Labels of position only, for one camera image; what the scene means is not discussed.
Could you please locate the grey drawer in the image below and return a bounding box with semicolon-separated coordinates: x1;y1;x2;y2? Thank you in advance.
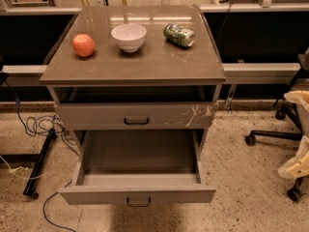
55;102;216;131
60;130;215;207

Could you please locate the grey drawer cabinet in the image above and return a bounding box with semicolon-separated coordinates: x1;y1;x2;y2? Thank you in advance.
41;6;225;150

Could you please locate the black office chair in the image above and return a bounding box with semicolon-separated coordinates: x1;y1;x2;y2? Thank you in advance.
244;47;309;203

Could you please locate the green soda can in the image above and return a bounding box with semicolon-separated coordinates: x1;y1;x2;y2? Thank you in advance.
163;23;195;47

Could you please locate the white bowl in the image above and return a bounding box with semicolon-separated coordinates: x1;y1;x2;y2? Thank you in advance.
111;23;147;53

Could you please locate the red apple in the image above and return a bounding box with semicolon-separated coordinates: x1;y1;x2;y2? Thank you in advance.
72;34;95;57

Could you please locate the black stand leg with wheel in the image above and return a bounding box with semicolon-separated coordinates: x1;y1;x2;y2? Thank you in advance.
0;128;58;200

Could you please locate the white cable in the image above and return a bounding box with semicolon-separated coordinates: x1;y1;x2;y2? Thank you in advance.
0;154;49;181

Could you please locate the blue cable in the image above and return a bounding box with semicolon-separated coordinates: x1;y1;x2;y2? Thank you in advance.
3;79;81;232

